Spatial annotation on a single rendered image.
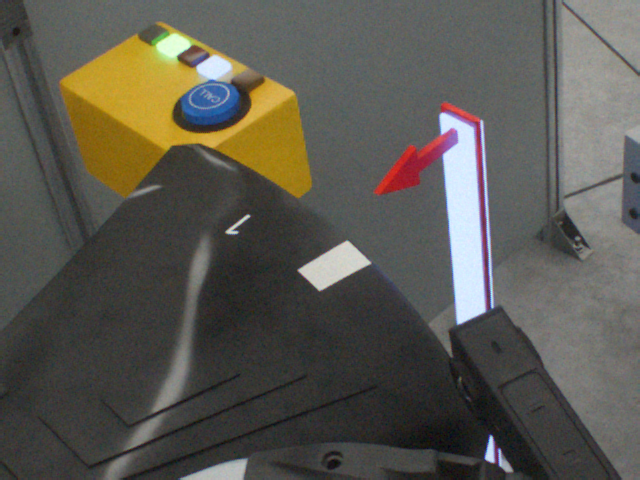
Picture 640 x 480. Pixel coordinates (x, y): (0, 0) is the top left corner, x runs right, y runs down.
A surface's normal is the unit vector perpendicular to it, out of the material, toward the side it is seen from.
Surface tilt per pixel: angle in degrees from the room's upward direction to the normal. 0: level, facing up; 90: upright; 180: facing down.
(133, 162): 90
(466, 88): 90
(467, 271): 90
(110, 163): 90
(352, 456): 6
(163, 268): 5
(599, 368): 0
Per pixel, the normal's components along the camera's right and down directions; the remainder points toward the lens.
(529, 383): -0.20, -0.64
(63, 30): 0.68, 0.43
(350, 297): 0.13, -0.66
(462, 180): -0.72, 0.54
